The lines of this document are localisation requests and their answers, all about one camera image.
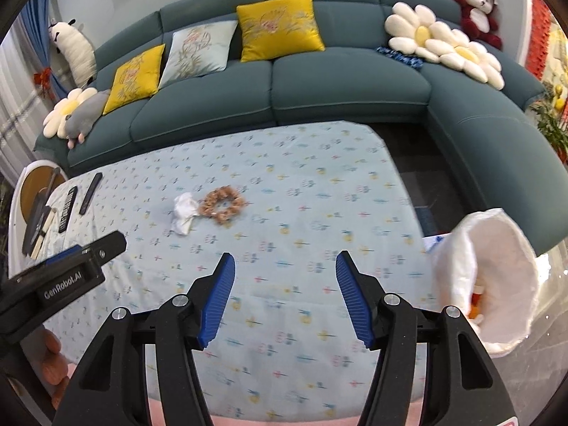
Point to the white sheer curtain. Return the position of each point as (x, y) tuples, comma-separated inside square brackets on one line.
[(15, 111)]

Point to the white flower cushion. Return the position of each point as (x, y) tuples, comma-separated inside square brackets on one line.
[(415, 31), (62, 113), (470, 55)]

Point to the tan scrunchie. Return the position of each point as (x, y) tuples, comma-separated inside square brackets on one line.
[(208, 206)]

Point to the blue curtain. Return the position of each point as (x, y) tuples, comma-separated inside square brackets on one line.
[(42, 31)]

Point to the red plush bear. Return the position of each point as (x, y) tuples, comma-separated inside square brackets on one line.
[(477, 9)]

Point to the black remote with buttons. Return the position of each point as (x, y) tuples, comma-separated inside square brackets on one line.
[(68, 211)]

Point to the wooden chopsticks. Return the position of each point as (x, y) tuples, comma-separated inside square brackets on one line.
[(44, 230)]

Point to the white round side table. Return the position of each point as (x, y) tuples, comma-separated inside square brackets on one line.
[(26, 186)]

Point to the person's left hand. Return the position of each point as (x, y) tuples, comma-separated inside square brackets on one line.
[(53, 359)]

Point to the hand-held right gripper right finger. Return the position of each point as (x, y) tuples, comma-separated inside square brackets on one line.
[(353, 297)]

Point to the slim black remote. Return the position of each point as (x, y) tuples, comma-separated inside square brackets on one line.
[(90, 193)]

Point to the white crumpled tissue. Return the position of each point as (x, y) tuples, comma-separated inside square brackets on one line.
[(184, 213)]

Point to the teal sofa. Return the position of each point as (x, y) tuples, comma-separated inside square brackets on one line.
[(355, 84)]

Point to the grey plush mouse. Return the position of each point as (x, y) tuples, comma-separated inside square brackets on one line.
[(86, 117)]

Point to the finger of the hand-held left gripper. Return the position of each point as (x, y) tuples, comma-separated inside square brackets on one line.
[(104, 246)]

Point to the white panda plush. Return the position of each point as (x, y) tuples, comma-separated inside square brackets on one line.
[(75, 53)]

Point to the red wall decoration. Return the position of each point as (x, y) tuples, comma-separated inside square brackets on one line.
[(539, 31)]

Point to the light blue embroidered cushion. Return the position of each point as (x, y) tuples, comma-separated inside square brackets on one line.
[(197, 53)]

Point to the green potted plant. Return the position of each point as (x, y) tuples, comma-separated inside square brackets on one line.
[(552, 128)]

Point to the red curtain bow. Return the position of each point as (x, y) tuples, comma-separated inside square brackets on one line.
[(44, 80)]

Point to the floral light blue tablecloth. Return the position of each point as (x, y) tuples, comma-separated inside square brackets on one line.
[(310, 177)]

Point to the blue scrunchie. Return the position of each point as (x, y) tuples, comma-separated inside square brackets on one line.
[(399, 57)]

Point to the yellow embroidered cushion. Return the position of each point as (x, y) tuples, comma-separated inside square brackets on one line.
[(279, 29), (133, 80)]

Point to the white fabric storage basket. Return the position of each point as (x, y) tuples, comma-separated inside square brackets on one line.
[(501, 266)]

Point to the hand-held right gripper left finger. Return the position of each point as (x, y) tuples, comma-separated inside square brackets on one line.
[(219, 293)]

